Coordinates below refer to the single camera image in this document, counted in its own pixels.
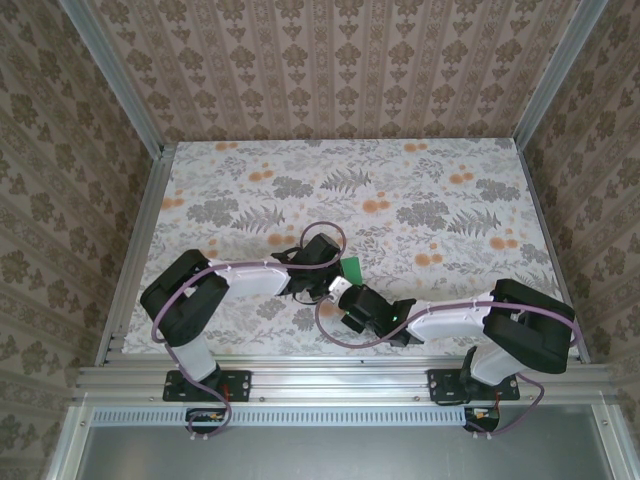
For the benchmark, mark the green paper sheet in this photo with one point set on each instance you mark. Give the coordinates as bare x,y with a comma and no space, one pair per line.
352,270

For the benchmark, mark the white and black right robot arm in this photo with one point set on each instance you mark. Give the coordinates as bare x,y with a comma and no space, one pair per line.
445,322

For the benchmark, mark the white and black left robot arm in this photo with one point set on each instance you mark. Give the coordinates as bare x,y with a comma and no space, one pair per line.
250,277

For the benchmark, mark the grey sheet metal panel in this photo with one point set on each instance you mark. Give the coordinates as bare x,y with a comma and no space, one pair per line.
325,455

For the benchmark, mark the floral patterned table cover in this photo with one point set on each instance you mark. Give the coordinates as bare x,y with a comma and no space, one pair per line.
300,165

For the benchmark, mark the small black electronics box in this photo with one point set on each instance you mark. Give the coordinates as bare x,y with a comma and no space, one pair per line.
202,422
487,422

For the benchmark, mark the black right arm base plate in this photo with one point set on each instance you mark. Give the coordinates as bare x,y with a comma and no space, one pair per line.
440,385

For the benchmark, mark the aluminium mounting rail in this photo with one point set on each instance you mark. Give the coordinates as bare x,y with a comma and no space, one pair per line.
340,382

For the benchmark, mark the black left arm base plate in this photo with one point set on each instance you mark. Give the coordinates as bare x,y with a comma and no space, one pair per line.
240,385

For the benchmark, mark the aluminium table side rail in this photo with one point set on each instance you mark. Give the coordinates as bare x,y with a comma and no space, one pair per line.
151,200
552,240

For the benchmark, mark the aluminium frame post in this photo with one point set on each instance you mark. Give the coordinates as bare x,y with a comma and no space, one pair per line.
119,80
557,70

